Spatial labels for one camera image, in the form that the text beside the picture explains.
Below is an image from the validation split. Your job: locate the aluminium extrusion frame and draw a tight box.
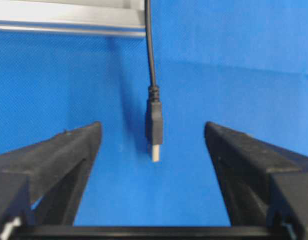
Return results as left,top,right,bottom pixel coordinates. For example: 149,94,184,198
0,0,146,39

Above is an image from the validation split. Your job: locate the black USB cable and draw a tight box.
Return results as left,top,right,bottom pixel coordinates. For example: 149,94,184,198
143,0,164,164

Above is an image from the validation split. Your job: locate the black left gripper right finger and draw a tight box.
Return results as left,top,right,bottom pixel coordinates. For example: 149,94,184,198
204,122,308,229

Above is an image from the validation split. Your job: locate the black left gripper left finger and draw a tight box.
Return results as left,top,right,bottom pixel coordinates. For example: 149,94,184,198
0,121,102,228

